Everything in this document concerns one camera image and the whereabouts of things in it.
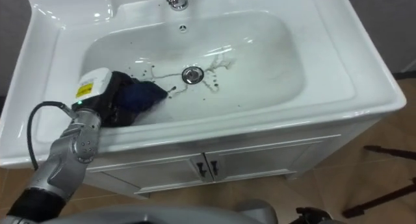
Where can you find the dark blue cloth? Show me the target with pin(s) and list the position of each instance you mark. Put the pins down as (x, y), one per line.
(143, 95)

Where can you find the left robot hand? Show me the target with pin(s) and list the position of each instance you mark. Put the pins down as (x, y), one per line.
(97, 87)

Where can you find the chrome sink drain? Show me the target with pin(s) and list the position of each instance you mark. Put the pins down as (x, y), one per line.
(192, 75)

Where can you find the black tripod legs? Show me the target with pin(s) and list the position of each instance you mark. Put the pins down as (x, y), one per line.
(383, 185)

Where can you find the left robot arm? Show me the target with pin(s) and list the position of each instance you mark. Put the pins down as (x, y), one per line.
(70, 159)

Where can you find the white sink vanity cabinet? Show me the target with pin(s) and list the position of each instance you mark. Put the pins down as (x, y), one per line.
(208, 97)

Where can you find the robot body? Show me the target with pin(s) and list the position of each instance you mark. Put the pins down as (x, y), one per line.
(152, 216)

